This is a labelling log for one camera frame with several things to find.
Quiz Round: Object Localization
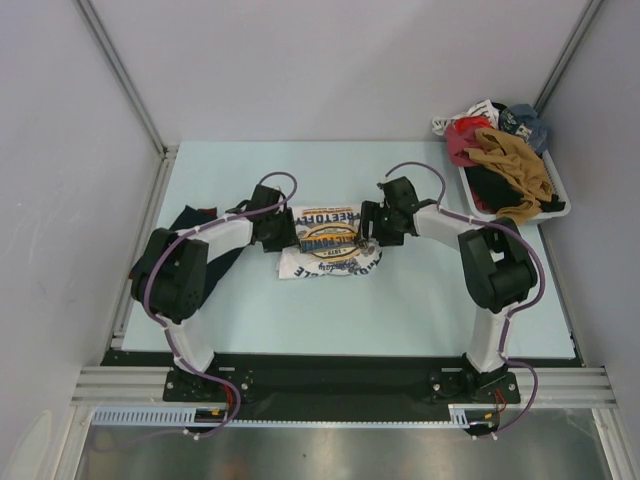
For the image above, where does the tan brown garment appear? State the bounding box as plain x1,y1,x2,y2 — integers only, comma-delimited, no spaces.
464,128,555,225

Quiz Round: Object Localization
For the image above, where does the white printed garment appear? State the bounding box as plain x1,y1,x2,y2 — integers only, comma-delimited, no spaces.
431,100,500,136

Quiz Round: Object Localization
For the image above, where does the white plastic laundry basket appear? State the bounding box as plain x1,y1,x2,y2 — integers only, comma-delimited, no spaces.
457,151,571,224

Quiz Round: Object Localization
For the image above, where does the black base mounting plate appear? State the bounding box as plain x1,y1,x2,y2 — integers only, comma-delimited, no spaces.
101,350,582,416

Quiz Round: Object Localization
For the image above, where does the white tank top navy trim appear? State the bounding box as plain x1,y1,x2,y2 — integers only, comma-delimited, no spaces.
278,205,382,280

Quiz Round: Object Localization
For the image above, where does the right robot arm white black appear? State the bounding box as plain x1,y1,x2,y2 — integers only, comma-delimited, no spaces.
357,177,545,401

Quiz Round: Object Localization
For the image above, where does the white slotted cable duct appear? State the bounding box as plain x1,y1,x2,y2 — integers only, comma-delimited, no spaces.
91,404,500,429

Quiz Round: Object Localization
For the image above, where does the black garment in basket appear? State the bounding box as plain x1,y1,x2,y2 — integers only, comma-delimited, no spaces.
464,166,566,223

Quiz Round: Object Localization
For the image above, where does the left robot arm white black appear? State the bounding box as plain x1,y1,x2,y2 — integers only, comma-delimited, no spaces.
129,184,297,400

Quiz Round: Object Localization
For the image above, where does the blue denim printed garment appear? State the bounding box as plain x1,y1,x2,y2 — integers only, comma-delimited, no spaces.
498,104,551,155

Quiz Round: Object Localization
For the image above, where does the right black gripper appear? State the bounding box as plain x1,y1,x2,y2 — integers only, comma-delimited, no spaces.
355,200,404,247

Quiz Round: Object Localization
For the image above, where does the navy tank top red trim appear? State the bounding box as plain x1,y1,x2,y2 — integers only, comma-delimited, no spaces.
129,206,251,312

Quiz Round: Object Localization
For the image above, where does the left aluminium frame post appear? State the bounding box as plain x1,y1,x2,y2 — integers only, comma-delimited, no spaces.
73,0,167,157

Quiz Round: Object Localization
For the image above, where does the red pink garment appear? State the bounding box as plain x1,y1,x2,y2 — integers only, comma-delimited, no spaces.
444,116,492,168

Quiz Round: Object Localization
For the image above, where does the aluminium frame post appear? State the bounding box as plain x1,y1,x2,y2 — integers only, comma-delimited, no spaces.
534,0,608,115
73,0,167,157

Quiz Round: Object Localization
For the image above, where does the right aluminium frame post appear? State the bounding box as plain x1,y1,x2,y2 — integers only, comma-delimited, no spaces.
534,0,608,115

